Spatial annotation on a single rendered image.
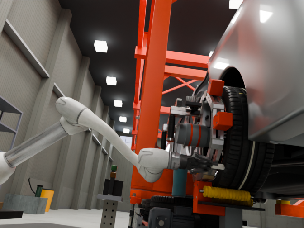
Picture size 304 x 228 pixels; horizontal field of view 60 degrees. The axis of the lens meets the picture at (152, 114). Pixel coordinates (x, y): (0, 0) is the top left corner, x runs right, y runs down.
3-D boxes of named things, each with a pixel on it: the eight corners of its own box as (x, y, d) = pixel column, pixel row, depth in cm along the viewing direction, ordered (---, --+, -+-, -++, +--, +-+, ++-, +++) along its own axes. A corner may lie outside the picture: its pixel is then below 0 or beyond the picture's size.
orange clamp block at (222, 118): (226, 131, 137) (233, 126, 129) (211, 129, 137) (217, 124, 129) (226, 118, 140) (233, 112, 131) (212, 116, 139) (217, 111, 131)
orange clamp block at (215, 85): (221, 96, 154) (225, 81, 151) (208, 95, 153) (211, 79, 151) (218, 94, 160) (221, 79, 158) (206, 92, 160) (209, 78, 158)
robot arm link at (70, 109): (86, 102, 142) (93, 111, 155) (60, 87, 146) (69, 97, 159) (72, 122, 139) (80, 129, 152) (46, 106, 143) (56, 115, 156)
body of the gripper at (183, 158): (178, 172, 134) (195, 174, 134) (181, 159, 131) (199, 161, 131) (177, 163, 141) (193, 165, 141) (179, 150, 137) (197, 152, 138)
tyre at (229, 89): (286, 181, 120) (268, 68, 152) (235, 174, 119) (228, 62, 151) (233, 206, 178) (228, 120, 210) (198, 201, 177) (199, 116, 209)
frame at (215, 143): (224, 176, 129) (225, 78, 148) (210, 175, 129) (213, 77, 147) (197, 185, 180) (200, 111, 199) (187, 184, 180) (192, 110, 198)
